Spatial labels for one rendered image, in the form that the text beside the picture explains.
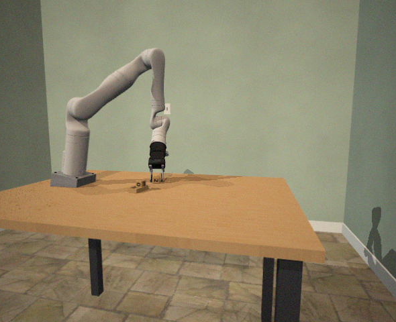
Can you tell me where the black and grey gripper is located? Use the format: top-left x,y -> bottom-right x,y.
148,135 -> 168,182

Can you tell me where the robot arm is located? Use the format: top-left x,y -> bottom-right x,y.
61,48 -> 170,176

